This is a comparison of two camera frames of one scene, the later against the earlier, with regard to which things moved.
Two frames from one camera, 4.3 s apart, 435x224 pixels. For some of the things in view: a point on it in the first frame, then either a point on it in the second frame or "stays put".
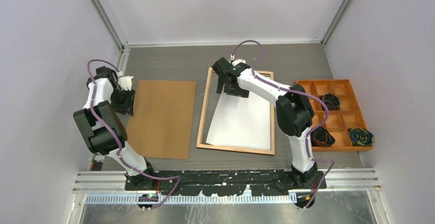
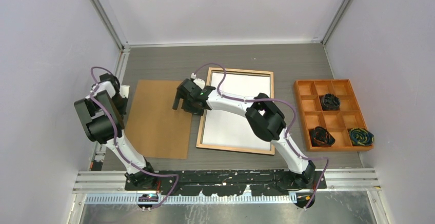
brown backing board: (161, 126) stays put
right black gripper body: (234, 90) → (188, 106)
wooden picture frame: (211, 146) stays put
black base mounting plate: (225, 183) stays put
